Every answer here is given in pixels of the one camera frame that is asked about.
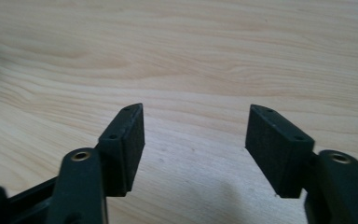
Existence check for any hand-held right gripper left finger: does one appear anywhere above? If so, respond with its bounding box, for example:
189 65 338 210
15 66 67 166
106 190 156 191
94 103 146 198

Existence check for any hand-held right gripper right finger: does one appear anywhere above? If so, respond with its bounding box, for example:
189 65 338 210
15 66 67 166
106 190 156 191
244 104 319 200

